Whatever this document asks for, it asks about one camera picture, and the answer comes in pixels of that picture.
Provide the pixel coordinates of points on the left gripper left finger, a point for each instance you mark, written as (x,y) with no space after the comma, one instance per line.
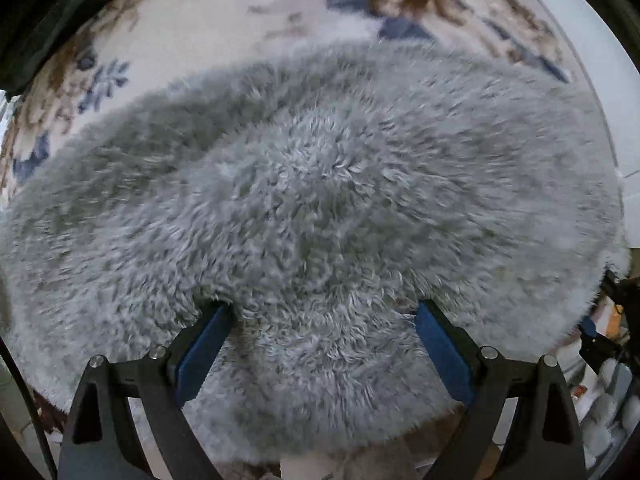
(101,441)

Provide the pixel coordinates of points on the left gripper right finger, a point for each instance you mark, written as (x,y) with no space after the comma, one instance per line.
(544,439)

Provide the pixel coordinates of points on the grey fluffy pants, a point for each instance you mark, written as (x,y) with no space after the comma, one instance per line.
(322,194)

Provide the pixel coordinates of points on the white bed headboard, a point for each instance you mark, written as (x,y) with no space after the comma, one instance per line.
(616,81)

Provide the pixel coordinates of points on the floral bed quilt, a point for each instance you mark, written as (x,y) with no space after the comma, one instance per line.
(130,47)

